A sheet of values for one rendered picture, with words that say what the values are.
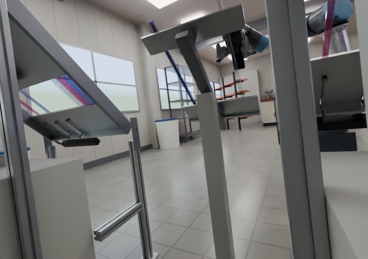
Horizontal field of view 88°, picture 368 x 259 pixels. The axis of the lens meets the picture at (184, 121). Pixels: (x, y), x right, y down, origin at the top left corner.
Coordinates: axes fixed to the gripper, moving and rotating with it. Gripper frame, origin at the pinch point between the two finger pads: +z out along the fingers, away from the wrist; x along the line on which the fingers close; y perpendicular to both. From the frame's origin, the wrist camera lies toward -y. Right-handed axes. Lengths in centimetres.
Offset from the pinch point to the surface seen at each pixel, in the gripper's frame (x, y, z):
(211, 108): -8.7, -10.8, 13.2
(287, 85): 12.0, 12.3, 45.6
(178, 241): -47, -90, 31
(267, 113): 4, -434, -547
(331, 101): 28.6, -19.9, 5.0
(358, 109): 34.9, -22.0, 8.4
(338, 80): 29.4, -11.4, 6.6
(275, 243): 5, -96, 22
